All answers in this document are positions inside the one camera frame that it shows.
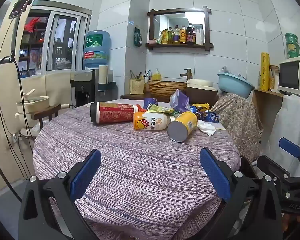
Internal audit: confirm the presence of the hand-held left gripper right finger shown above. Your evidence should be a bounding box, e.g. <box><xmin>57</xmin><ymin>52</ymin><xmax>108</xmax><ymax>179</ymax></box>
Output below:
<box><xmin>174</xmin><ymin>147</ymin><xmax>283</xmax><ymax>240</ymax></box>

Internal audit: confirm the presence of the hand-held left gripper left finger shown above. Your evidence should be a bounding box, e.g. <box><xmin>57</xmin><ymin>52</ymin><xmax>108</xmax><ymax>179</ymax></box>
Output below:
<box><xmin>18</xmin><ymin>149</ymin><xmax>102</xmax><ymax>240</ymax></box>

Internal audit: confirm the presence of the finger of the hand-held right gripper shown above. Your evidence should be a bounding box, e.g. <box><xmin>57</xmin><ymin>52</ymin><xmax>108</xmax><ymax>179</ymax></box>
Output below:
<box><xmin>256</xmin><ymin>155</ymin><xmax>292</xmax><ymax>183</ymax></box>
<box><xmin>279</xmin><ymin>137</ymin><xmax>300</xmax><ymax>170</ymax></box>

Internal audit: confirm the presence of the white tissue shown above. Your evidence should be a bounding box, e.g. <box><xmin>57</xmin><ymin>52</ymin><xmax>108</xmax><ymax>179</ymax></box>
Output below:
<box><xmin>197</xmin><ymin>120</ymin><xmax>217</xmax><ymax>137</ymax></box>

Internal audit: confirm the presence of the yellow tin can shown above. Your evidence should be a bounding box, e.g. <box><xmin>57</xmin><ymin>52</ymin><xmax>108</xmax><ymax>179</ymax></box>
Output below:
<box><xmin>167</xmin><ymin>111</ymin><xmax>198</xmax><ymax>143</ymax></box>

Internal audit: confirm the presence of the red canister with black lid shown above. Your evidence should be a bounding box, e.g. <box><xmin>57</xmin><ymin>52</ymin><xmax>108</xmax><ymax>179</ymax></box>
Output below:
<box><xmin>90</xmin><ymin>101</ymin><xmax>139</xmax><ymax>125</ymax></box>

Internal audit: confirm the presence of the yellow blue snack packet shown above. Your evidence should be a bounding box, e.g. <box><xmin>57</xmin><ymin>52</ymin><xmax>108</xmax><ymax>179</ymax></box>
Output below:
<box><xmin>190</xmin><ymin>102</ymin><xmax>210</xmax><ymax>113</ymax></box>

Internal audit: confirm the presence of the purple snack bag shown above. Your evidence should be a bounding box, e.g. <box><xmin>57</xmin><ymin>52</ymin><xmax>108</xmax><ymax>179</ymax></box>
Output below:
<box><xmin>169</xmin><ymin>89</ymin><xmax>191</xmax><ymax>114</ymax></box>

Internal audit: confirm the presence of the orange white juice bottle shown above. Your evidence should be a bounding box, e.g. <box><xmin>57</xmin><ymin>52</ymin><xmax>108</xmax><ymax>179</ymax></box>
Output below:
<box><xmin>132</xmin><ymin>111</ymin><xmax>176</xmax><ymax>131</ymax></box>

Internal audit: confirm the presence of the green snack wrapper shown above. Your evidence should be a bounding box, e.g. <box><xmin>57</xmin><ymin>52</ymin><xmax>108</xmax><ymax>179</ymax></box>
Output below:
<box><xmin>146</xmin><ymin>104</ymin><xmax>175</xmax><ymax>114</ymax></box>

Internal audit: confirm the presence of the wooden side counter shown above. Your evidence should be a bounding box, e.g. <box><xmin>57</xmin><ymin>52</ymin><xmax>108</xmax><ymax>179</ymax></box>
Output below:
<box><xmin>252</xmin><ymin>88</ymin><xmax>284</xmax><ymax>140</ymax></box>

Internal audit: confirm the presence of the floral cloth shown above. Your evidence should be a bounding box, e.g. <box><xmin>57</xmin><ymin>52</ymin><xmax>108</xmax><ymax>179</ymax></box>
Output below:
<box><xmin>212</xmin><ymin>93</ymin><xmax>263</xmax><ymax>160</ymax></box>

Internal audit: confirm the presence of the wooden chair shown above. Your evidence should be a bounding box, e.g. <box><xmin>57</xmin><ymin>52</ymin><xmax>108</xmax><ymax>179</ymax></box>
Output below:
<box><xmin>31</xmin><ymin>104</ymin><xmax>62</xmax><ymax>130</ymax></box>

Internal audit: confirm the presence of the glass jar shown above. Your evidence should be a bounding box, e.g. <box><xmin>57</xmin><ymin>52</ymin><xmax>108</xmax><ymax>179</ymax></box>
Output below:
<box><xmin>269</xmin><ymin>65</ymin><xmax>280</xmax><ymax>90</ymax></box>

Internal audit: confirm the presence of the white microwave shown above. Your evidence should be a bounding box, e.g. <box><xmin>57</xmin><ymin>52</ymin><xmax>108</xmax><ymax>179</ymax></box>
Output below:
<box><xmin>277</xmin><ymin>55</ymin><xmax>300</xmax><ymax>97</ymax></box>

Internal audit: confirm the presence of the brown container with cream lid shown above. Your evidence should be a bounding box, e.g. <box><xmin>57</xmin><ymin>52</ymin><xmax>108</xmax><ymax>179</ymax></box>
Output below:
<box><xmin>186</xmin><ymin>79</ymin><xmax>218</xmax><ymax>107</ymax></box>

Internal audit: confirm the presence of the yellow tube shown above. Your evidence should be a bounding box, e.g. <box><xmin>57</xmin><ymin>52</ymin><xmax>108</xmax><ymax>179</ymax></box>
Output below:
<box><xmin>260</xmin><ymin>52</ymin><xmax>270</xmax><ymax>90</ymax></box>

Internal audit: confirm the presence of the light blue basin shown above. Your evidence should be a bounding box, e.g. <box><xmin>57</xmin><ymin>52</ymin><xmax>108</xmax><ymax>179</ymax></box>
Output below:
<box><xmin>217</xmin><ymin>72</ymin><xmax>255</xmax><ymax>99</ymax></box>

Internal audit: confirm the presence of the dark water dispenser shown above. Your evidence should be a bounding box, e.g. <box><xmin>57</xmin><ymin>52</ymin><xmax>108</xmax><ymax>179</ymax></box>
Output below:
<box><xmin>70</xmin><ymin>69</ymin><xmax>99</xmax><ymax>108</ymax></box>

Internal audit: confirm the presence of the cream pot with lid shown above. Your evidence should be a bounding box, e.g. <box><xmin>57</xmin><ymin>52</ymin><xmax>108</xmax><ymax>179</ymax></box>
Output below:
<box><xmin>16</xmin><ymin>89</ymin><xmax>50</xmax><ymax>114</ymax></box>

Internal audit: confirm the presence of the wooden sink counter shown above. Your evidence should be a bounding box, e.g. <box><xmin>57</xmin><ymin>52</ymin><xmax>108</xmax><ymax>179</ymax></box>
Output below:
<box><xmin>120</xmin><ymin>93</ymin><xmax>170</xmax><ymax>103</ymax></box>

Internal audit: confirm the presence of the woven basket sink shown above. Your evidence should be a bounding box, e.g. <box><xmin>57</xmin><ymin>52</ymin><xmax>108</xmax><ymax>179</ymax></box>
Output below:
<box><xmin>148</xmin><ymin>80</ymin><xmax>188</xmax><ymax>97</ymax></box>

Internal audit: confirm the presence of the beige utensil holder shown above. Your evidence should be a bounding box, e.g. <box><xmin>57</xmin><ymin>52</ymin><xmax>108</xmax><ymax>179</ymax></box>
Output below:
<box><xmin>129</xmin><ymin>70</ymin><xmax>147</xmax><ymax>95</ymax></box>

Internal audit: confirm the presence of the white paper cup tube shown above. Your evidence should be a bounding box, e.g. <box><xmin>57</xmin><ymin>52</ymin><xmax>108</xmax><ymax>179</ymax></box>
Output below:
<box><xmin>98</xmin><ymin>65</ymin><xmax>109</xmax><ymax>84</ymax></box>

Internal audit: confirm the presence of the bronze faucet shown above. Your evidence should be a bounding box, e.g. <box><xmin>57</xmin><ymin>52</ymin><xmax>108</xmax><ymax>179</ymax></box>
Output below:
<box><xmin>179</xmin><ymin>68</ymin><xmax>192</xmax><ymax>82</ymax></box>

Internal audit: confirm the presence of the blue water jug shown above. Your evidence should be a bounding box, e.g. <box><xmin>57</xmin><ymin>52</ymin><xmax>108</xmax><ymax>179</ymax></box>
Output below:
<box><xmin>82</xmin><ymin>30</ymin><xmax>112</xmax><ymax>70</ymax></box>

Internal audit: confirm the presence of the sliding window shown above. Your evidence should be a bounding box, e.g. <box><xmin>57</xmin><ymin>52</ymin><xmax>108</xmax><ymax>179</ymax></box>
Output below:
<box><xmin>14</xmin><ymin>0</ymin><xmax>93</xmax><ymax>79</ymax></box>

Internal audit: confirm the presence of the white pump bottle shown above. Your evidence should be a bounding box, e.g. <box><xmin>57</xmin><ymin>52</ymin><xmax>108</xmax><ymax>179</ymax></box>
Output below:
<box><xmin>196</xmin><ymin>26</ymin><xmax>205</xmax><ymax>45</ymax></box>

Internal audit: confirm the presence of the dark sauce bottle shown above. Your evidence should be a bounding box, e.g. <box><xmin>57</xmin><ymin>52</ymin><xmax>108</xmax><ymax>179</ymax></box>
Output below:
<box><xmin>186</xmin><ymin>23</ymin><xmax>197</xmax><ymax>45</ymax></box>

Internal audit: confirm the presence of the amber bottle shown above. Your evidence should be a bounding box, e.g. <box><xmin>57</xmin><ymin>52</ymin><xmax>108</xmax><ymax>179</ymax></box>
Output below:
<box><xmin>179</xmin><ymin>25</ymin><xmax>187</xmax><ymax>44</ymax></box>

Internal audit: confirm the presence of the purple label bottle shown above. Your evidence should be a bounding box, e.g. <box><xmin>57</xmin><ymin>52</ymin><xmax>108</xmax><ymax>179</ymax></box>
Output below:
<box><xmin>173</xmin><ymin>25</ymin><xmax>181</xmax><ymax>43</ymax></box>

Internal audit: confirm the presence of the yellow oil bottle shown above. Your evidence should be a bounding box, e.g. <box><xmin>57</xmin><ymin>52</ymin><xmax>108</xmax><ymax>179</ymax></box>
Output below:
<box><xmin>162</xmin><ymin>29</ymin><xmax>173</xmax><ymax>44</ymax></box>

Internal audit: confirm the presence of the wooden framed mirror shelf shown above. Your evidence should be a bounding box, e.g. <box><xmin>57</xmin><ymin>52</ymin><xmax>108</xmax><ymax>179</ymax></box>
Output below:
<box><xmin>145</xmin><ymin>6</ymin><xmax>214</xmax><ymax>52</ymax></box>

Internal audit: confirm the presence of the mounted smartphone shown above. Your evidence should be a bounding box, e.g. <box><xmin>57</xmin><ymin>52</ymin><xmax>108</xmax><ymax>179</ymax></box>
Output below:
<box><xmin>9</xmin><ymin>0</ymin><xmax>39</xmax><ymax>19</ymax></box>

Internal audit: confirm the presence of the teal wall holder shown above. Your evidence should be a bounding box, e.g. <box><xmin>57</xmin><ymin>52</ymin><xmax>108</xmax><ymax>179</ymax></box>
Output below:
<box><xmin>98</xmin><ymin>81</ymin><xmax>117</xmax><ymax>92</ymax></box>

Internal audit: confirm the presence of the green packet on wall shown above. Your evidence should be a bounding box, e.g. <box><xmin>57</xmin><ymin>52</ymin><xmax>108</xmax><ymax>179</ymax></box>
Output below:
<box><xmin>134</xmin><ymin>26</ymin><xmax>143</xmax><ymax>47</ymax></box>

